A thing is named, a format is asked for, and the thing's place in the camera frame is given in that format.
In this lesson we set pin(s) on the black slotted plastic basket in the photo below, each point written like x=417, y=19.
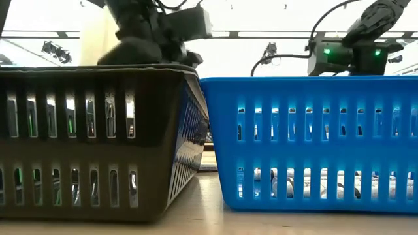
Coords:
x=150, y=153

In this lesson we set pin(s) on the small dark ceiling device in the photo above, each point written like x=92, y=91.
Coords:
x=395, y=59

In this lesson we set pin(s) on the black ceiling light fixture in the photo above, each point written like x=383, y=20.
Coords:
x=57, y=52

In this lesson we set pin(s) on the black overhead beam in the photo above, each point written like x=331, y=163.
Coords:
x=233, y=33

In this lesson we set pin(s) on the blue slotted plastic basket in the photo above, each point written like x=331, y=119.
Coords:
x=225, y=153

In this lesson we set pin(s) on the green slotted plastic basket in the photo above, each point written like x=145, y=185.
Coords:
x=31, y=125

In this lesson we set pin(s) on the black aluminium table frame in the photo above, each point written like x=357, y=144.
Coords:
x=209, y=147

